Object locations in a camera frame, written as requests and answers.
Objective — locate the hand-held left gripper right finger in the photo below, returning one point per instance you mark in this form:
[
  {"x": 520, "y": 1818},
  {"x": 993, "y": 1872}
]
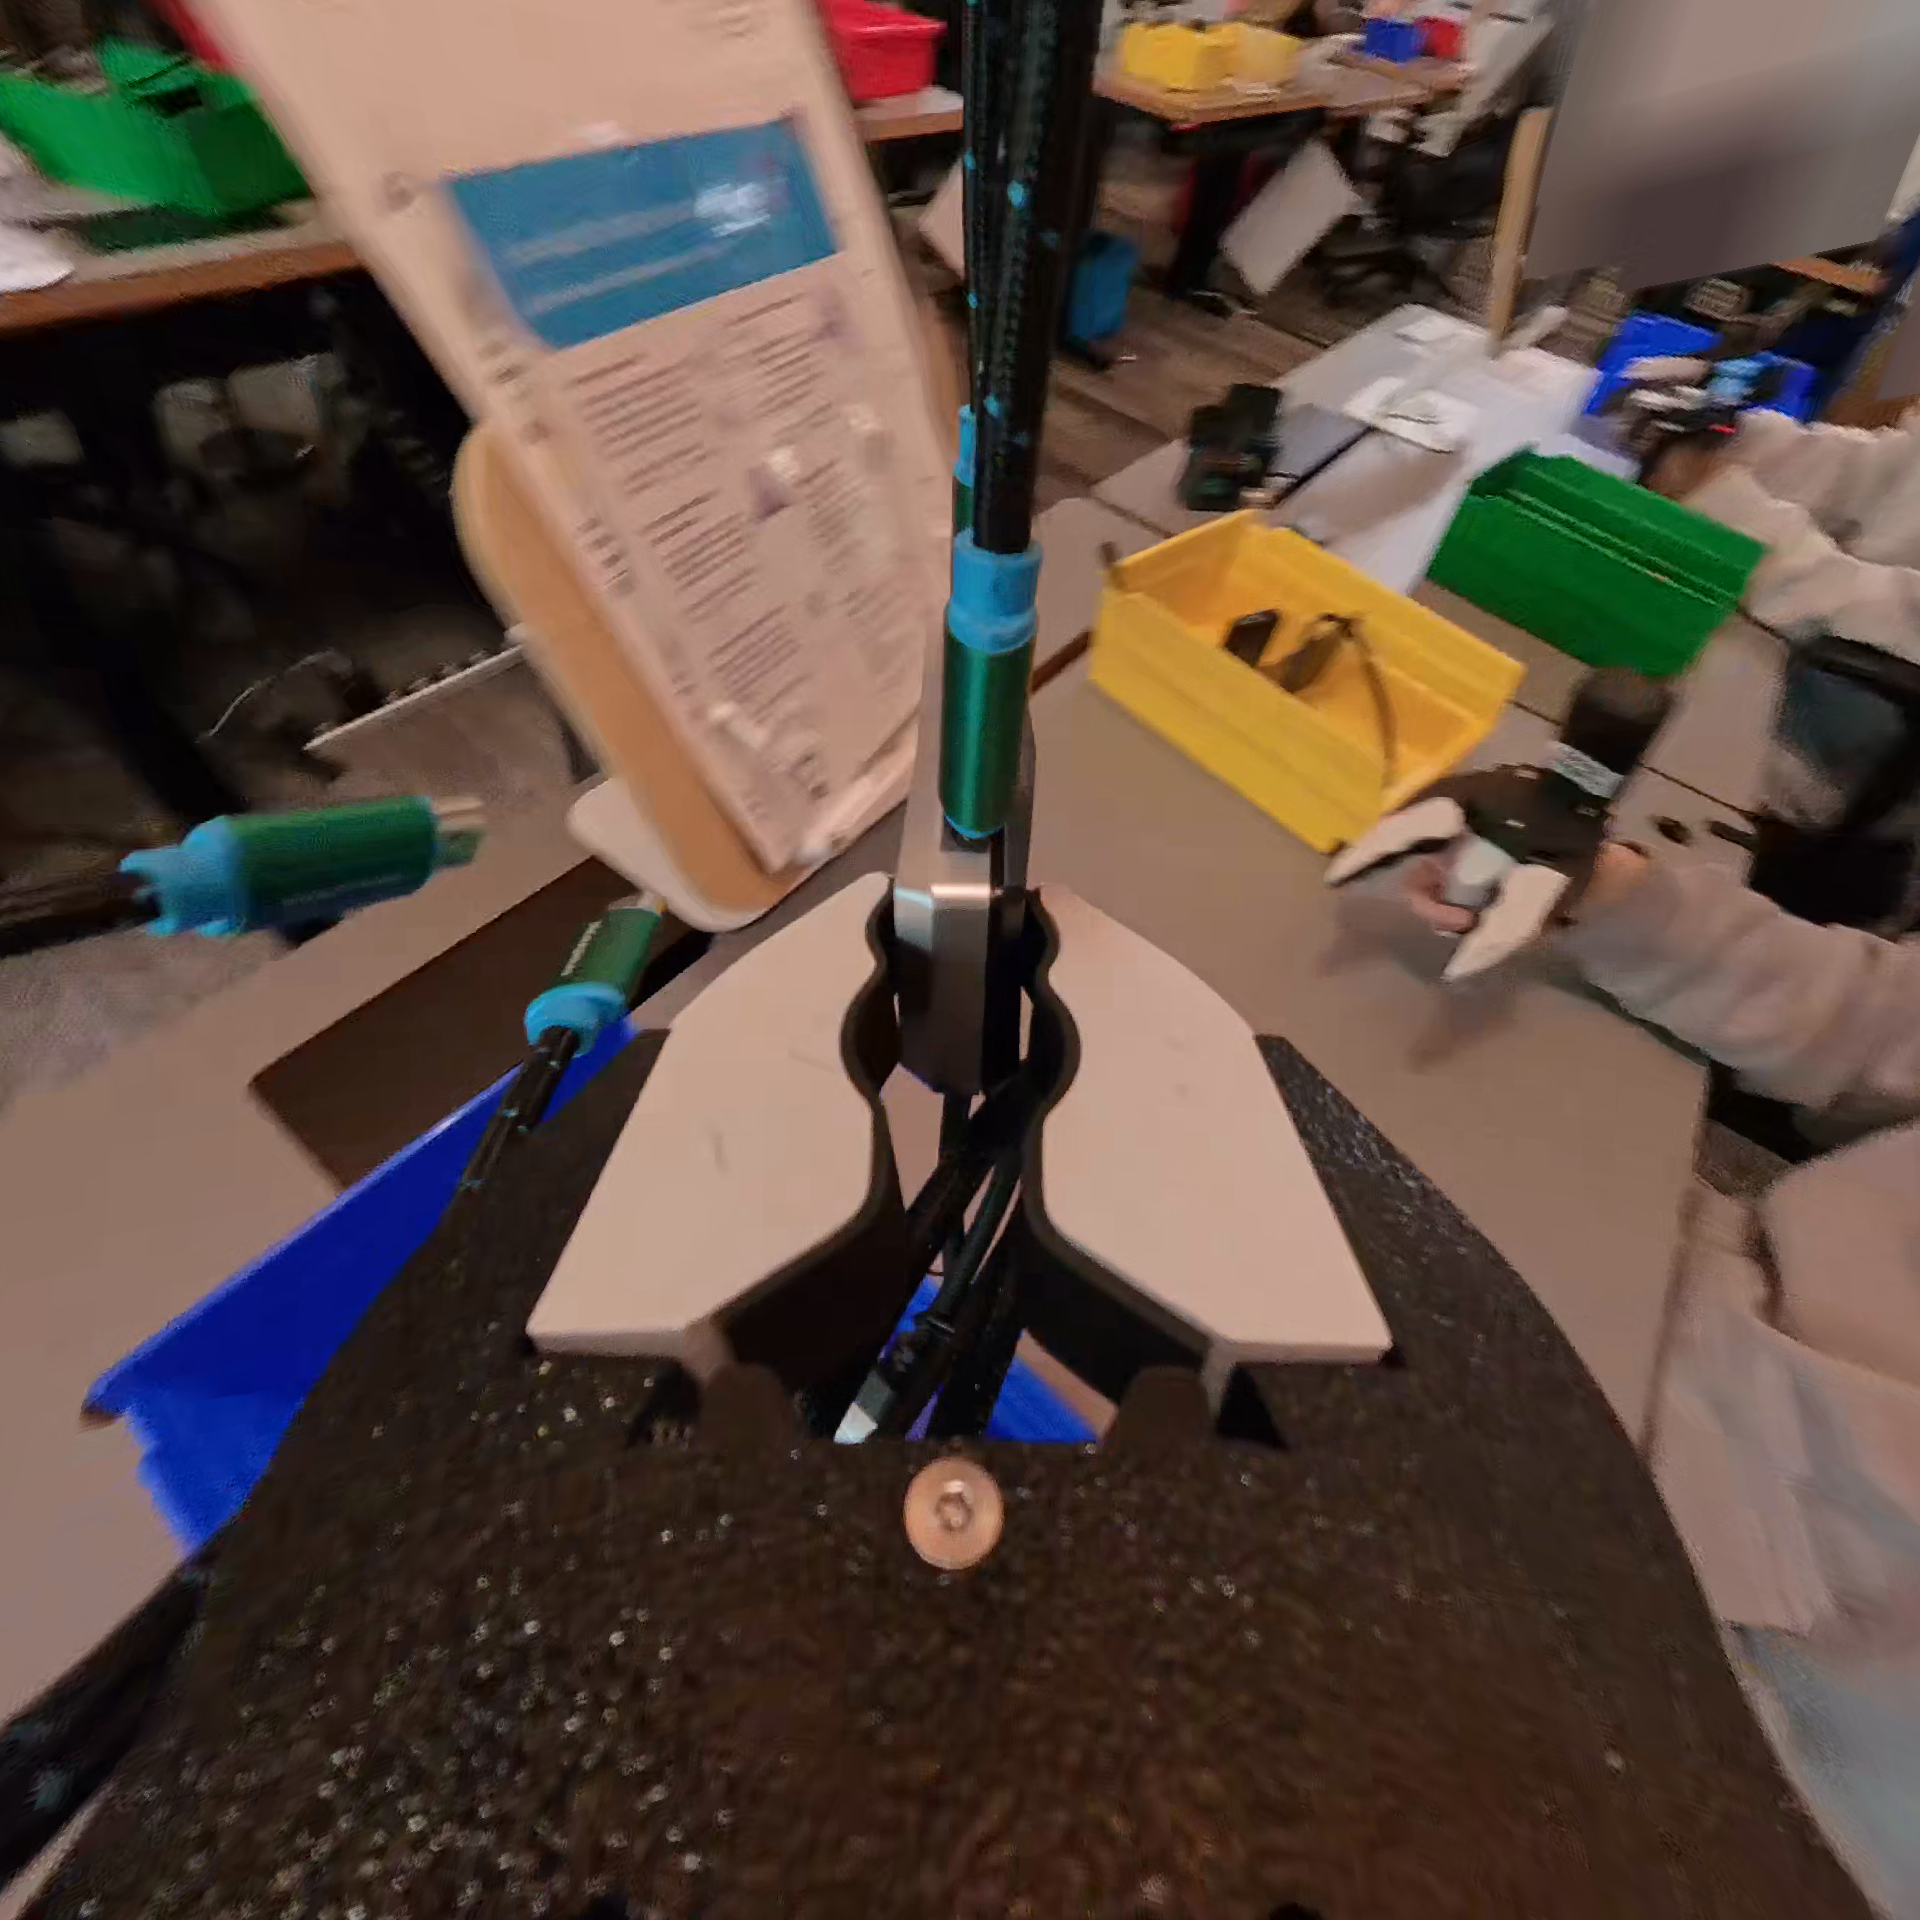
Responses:
[{"x": 1200, "y": 1188}]

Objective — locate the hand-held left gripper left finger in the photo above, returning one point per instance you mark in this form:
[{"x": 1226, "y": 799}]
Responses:
[{"x": 736, "y": 1169}]

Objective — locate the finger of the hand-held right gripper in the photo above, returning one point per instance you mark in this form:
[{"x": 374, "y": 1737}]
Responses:
[
  {"x": 1507, "y": 933},
  {"x": 1395, "y": 842}
]

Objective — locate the blue plastic bin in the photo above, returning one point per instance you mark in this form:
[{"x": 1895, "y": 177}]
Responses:
[
  {"x": 300, "y": 1322},
  {"x": 1666, "y": 353}
]

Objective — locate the person's right forearm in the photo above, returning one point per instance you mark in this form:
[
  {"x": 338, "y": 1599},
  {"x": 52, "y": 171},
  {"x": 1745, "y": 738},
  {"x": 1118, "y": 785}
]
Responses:
[{"x": 1754, "y": 975}]

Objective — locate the person's right hand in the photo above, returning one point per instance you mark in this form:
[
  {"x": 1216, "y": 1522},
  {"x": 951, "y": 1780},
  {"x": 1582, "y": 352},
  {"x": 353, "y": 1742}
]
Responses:
[{"x": 1601, "y": 882}]

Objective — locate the yellow plastic bin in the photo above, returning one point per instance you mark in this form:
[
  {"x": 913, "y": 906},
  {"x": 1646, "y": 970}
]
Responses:
[
  {"x": 1244, "y": 719},
  {"x": 1200, "y": 55}
]

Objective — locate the green plastic bin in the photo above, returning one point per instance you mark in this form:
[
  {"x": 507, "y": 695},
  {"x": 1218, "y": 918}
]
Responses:
[
  {"x": 133, "y": 141},
  {"x": 1592, "y": 555}
]

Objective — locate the dark table mat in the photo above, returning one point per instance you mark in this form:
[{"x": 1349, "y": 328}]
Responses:
[{"x": 388, "y": 1035}]

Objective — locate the loose white papers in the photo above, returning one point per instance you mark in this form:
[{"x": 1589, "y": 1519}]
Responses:
[{"x": 1442, "y": 382}]

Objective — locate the white power strip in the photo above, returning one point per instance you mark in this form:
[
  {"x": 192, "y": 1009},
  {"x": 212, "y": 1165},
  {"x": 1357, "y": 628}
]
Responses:
[{"x": 420, "y": 696}]

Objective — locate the person's pale jacket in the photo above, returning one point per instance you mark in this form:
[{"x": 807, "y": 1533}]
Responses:
[{"x": 1829, "y": 1424}]

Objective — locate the wooden document stand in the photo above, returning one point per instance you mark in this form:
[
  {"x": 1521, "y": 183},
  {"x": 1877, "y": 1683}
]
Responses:
[{"x": 555, "y": 599}]

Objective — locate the blue cylindrical container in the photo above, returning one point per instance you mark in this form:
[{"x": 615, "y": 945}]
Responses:
[{"x": 1109, "y": 292}]

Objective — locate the white leaning panel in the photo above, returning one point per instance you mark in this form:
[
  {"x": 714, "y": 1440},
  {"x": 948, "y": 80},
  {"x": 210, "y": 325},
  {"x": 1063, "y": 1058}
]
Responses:
[{"x": 1290, "y": 217}]

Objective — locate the instruction sheet with blue banner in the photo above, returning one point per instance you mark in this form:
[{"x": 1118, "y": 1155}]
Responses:
[{"x": 720, "y": 495}]

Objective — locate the red plastic bin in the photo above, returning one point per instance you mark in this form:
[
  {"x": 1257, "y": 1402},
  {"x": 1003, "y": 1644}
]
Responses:
[{"x": 884, "y": 44}]

